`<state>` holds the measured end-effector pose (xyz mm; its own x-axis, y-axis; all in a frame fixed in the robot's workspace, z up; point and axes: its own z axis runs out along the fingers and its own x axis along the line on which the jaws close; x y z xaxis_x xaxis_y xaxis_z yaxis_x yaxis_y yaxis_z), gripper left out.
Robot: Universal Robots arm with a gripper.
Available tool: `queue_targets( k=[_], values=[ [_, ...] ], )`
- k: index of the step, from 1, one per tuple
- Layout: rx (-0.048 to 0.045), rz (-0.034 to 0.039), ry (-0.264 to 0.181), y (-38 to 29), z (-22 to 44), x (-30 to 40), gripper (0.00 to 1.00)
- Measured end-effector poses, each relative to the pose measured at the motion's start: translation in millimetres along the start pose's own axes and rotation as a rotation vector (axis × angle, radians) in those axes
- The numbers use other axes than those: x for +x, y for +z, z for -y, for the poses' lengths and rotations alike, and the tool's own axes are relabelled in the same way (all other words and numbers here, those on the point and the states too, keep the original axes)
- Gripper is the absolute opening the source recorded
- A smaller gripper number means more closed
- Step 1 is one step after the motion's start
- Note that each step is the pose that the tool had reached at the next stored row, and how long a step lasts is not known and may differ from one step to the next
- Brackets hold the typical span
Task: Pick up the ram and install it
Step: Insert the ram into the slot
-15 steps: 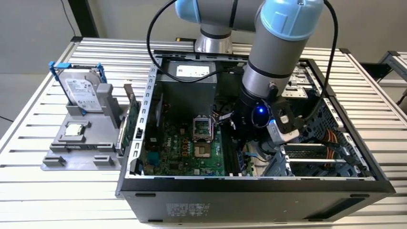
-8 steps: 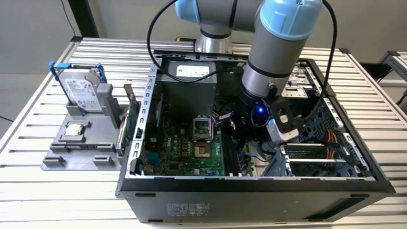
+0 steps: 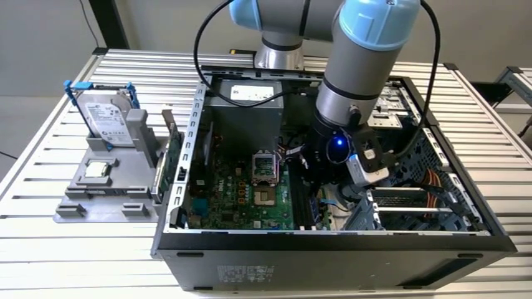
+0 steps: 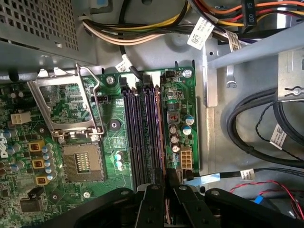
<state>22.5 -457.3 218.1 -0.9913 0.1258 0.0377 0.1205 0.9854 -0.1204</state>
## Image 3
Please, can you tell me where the silver hard disk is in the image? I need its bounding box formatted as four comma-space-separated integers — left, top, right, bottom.
76, 90, 137, 147

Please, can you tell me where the grey power supply unit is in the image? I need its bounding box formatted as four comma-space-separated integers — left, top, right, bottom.
206, 79, 286, 158

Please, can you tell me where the black round cable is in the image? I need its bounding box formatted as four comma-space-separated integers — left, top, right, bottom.
336, 183, 373, 209

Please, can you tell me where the grey metal disk bay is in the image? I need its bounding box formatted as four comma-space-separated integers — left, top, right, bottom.
342, 186, 474, 234

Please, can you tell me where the black RAM slot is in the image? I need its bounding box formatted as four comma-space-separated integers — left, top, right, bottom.
289, 163, 308, 232

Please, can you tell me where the black PC case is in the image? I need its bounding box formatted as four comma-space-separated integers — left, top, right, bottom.
149, 64, 518, 293

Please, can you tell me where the black camera bracket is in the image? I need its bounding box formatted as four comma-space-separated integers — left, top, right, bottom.
352, 124, 400, 171

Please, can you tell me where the orange yellow wire bundle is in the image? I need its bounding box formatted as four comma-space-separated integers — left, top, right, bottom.
418, 169, 445, 214

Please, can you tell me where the grey metal drive cage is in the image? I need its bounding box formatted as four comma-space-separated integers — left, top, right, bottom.
365, 80, 417, 133

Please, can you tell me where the RAM memory stick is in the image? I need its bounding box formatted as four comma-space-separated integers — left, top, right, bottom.
68, 186, 149, 196
305, 186, 324, 227

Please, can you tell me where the grey parts rack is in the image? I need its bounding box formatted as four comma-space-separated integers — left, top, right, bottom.
52, 108, 168, 224

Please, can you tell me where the black yellow wire bundle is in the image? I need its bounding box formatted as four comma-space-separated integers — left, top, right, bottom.
277, 132, 309, 157

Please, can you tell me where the silver CPU chip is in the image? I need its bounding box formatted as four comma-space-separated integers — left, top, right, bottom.
84, 161, 112, 179

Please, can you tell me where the green motherboard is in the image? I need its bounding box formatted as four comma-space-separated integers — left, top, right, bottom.
185, 155, 334, 233

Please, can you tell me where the black case fan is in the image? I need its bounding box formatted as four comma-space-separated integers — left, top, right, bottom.
194, 121, 216, 175

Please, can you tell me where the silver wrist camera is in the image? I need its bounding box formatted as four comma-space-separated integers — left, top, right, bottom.
342, 151, 392, 188

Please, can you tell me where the black cable with connector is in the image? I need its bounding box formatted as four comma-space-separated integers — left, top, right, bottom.
426, 186, 473, 219

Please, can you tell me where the blue disk carrier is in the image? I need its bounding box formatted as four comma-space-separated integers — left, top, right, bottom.
64, 80, 141, 152

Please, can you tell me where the metal socket cover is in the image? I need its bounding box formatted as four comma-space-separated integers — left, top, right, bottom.
250, 150, 280, 187

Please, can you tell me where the aluminium frame table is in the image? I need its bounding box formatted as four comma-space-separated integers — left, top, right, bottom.
496, 65, 532, 110

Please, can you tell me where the green graphics card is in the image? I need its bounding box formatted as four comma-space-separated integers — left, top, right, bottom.
150, 103, 186, 206

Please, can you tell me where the black frame post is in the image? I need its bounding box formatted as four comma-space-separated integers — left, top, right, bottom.
88, 0, 130, 50

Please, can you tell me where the CPU socket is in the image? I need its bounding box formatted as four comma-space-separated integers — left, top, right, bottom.
253, 186, 278, 209

